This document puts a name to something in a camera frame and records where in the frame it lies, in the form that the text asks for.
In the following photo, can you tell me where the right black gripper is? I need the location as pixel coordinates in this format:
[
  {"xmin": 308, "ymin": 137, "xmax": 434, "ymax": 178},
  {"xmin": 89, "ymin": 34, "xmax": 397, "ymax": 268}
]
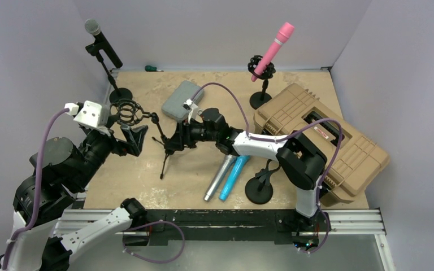
[{"xmin": 165, "ymin": 117, "xmax": 219, "ymax": 151}]

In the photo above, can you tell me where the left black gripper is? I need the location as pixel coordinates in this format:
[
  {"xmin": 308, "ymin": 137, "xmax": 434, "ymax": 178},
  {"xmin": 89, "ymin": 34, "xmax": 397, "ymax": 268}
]
[{"xmin": 72, "ymin": 114, "xmax": 147, "ymax": 189}]

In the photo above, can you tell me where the black tripod shock-mount stand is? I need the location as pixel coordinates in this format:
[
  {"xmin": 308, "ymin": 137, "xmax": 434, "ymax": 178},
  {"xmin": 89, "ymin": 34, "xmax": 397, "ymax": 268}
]
[{"xmin": 109, "ymin": 99, "xmax": 176, "ymax": 180}]

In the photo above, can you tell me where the silver microphone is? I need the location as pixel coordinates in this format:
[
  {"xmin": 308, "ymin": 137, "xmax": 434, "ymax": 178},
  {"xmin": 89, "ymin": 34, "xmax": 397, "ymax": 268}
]
[{"xmin": 203, "ymin": 155, "xmax": 237, "ymax": 202}]

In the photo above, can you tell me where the blue microphone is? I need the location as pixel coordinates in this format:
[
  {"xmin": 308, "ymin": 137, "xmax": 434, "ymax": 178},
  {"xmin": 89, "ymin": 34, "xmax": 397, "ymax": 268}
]
[{"xmin": 219, "ymin": 155, "xmax": 250, "ymax": 202}]

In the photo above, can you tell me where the shock-mount mic stand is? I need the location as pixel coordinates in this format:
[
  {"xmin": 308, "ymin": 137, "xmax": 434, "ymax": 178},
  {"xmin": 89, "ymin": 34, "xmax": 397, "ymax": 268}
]
[{"xmin": 247, "ymin": 55, "xmax": 276, "ymax": 111}]

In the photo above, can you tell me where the round-base mic stand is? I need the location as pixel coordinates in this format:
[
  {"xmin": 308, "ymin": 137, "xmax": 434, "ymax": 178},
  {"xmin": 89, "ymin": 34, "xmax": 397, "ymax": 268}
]
[
  {"xmin": 245, "ymin": 159, "xmax": 281, "ymax": 205},
  {"xmin": 92, "ymin": 50, "xmax": 133, "ymax": 104}
]

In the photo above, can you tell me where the pink microphone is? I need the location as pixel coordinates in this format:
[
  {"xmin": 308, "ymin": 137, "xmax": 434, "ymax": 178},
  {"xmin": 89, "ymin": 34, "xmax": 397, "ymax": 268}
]
[{"xmin": 251, "ymin": 22, "xmax": 294, "ymax": 82}]

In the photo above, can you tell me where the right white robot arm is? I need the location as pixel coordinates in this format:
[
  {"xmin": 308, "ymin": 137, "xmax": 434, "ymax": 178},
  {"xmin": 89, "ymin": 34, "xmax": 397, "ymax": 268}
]
[{"xmin": 164, "ymin": 108, "xmax": 327, "ymax": 230}]

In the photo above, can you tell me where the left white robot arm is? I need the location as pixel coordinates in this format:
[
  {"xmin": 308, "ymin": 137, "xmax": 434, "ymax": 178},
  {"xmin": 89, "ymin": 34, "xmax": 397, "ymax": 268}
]
[{"xmin": 0, "ymin": 125, "xmax": 148, "ymax": 270}]

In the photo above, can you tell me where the black handheld microphone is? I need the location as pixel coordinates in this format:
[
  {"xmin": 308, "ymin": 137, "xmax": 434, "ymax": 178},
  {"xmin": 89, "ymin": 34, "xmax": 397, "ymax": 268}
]
[{"xmin": 84, "ymin": 19, "xmax": 123, "ymax": 68}]

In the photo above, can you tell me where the grey plastic case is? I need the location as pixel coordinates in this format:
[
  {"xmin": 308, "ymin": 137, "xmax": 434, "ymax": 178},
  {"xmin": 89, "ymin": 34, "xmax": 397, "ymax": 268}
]
[{"xmin": 161, "ymin": 81, "xmax": 201, "ymax": 122}]

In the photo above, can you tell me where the tan plastic tool case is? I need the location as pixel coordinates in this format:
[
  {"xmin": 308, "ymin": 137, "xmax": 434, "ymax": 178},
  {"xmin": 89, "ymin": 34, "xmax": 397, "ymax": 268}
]
[{"xmin": 254, "ymin": 84, "xmax": 390, "ymax": 207}]

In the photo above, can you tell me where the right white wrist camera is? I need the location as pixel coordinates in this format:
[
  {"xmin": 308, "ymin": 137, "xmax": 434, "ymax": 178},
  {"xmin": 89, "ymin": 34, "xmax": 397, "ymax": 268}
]
[{"xmin": 182, "ymin": 99, "xmax": 201, "ymax": 123}]

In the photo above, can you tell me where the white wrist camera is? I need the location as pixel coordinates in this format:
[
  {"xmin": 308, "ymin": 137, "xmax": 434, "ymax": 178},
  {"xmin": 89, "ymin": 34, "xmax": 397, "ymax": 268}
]
[
  {"xmin": 64, "ymin": 100, "xmax": 110, "ymax": 133},
  {"xmin": 182, "ymin": 99, "xmax": 201, "ymax": 123}
]

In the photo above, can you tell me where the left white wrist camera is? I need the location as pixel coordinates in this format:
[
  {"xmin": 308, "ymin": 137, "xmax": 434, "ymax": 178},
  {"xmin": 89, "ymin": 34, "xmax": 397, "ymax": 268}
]
[{"xmin": 64, "ymin": 100, "xmax": 110, "ymax": 133}]

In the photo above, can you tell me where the green handle screwdriver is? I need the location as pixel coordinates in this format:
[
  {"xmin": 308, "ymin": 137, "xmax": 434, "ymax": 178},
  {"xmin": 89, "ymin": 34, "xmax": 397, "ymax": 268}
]
[{"xmin": 144, "ymin": 65, "xmax": 163, "ymax": 72}]

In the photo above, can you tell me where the purple cable loop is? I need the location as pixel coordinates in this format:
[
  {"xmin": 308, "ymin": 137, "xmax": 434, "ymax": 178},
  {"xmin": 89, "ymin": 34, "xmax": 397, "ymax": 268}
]
[{"xmin": 121, "ymin": 220, "xmax": 186, "ymax": 264}]

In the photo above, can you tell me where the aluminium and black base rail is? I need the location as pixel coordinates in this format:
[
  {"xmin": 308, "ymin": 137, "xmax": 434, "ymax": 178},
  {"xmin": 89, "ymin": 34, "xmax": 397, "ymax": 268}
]
[{"xmin": 54, "ymin": 208, "xmax": 386, "ymax": 248}]

